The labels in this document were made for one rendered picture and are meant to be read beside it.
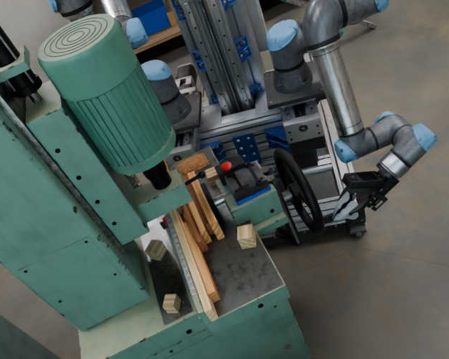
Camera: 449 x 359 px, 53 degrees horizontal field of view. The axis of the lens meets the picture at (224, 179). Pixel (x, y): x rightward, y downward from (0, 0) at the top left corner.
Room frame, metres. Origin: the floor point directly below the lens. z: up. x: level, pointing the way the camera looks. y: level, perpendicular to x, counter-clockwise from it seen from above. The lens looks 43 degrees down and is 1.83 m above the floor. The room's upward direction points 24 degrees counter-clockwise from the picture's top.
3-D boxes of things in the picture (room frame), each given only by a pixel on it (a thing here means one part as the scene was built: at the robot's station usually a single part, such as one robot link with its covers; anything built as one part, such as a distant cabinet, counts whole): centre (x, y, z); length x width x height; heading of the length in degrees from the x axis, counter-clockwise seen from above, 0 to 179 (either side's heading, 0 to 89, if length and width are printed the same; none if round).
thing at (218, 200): (0.88, 0.03, 0.95); 0.09 x 0.07 x 0.09; 3
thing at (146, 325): (0.89, 0.27, 0.76); 0.57 x 0.45 x 0.09; 93
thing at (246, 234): (0.74, 0.01, 0.92); 0.04 x 0.04 x 0.04; 72
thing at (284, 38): (1.43, -0.40, 0.98); 0.13 x 0.12 x 0.14; 89
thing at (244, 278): (0.87, 0.04, 0.87); 0.61 x 0.30 x 0.06; 3
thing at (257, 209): (0.88, -0.04, 0.91); 0.15 x 0.14 x 0.09; 3
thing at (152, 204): (0.90, 0.17, 1.03); 0.14 x 0.07 x 0.09; 93
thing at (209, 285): (0.93, 0.15, 0.92); 0.63 x 0.02 x 0.04; 3
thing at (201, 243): (0.87, 0.13, 0.92); 0.20 x 0.02 x 0.05; 3
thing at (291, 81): (1.43, -0.40, 0.87); 0.15 x 0.15 x 0.10
